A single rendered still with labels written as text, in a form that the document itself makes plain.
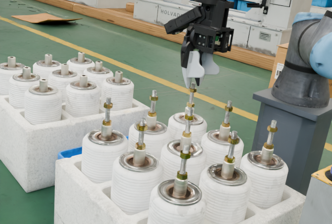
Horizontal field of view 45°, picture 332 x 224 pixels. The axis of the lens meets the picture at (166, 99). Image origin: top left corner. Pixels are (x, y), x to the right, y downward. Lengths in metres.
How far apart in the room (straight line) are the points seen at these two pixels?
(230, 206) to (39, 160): 0.55
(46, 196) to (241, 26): 2.09
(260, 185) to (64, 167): 0.40
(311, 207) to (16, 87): 0.82
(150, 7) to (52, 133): 2.50
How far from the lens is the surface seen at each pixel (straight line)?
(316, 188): 0.71
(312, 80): 1.08
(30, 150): 1.07
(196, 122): 0.97
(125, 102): 1.19
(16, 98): 1.19
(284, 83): 1.09
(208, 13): 0.90
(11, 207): 1.08
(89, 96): 1.12
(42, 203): 1.09
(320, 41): 0.92
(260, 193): 0.83
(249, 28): 2.85
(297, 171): 1.13
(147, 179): 0.73
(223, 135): 0.90
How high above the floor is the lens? 0.62
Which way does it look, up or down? 19 degrees down
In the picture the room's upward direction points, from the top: 7 degrees clockwise
